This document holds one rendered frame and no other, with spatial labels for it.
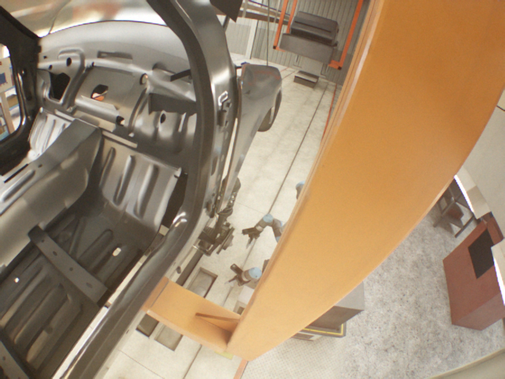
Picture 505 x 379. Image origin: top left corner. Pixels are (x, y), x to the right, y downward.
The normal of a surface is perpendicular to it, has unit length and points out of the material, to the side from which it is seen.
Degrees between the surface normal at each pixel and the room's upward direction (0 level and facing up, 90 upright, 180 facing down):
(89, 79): 42
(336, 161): 90
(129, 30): 88
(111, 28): 88
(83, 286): 0
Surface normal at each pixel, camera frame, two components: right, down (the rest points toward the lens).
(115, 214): 0.07, -0.51
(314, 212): -0.36, 0.57
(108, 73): -0.13, -0.09
